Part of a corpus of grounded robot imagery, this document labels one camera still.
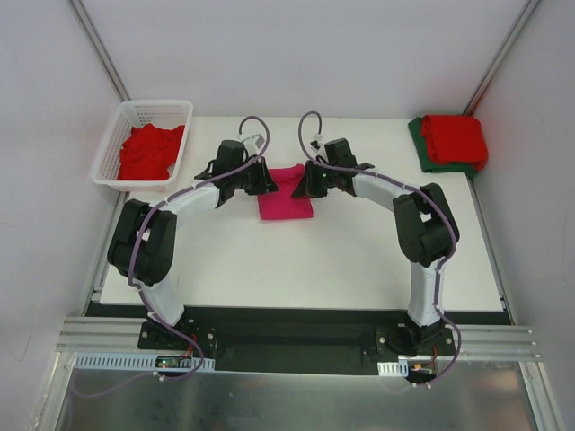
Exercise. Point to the folded green t shirt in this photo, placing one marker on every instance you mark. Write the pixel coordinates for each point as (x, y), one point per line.
(426, 164)

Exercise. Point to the left white slotted cable duct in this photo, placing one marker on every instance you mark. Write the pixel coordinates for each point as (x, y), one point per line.
(142, 362)

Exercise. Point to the white plastic laundry basket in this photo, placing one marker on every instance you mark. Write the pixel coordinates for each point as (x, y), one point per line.
(164, 114)

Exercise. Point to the crumpled red t shirt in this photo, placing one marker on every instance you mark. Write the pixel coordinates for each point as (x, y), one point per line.
(149, 152)

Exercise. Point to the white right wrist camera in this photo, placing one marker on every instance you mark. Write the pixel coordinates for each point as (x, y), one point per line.
(317, 142)

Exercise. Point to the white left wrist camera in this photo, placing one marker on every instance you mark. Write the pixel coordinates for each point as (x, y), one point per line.
(253, 143)

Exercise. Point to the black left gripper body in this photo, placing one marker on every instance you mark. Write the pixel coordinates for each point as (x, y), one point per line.
(260, 176)

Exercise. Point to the white slotted cable duct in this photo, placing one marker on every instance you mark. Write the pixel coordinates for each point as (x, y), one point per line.
(393, 369)
(142, 362)

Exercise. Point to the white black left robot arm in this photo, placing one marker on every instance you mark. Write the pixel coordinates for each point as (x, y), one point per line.
(143, 244)

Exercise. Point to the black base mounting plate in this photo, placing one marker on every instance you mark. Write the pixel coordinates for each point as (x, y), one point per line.
(300, 341)

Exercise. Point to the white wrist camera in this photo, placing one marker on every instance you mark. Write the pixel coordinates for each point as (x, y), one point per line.
(253, 143)
(317, 142)

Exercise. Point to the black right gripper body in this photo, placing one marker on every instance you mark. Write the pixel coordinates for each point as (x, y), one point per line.
(317, 180)

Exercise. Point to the folded red t shirt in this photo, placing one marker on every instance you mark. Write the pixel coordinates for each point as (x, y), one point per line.
(454, 139)

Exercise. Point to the right white slotted cable duct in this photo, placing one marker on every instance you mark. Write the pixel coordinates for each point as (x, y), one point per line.
(393, 369)

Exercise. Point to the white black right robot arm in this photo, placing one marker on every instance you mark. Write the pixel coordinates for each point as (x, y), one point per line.
(426, 230)

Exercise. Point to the pink t shirt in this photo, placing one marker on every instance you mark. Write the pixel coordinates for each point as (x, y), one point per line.
(280, 205)

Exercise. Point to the aluminium frame rail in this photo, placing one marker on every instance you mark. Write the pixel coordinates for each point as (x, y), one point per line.
(99, 334)

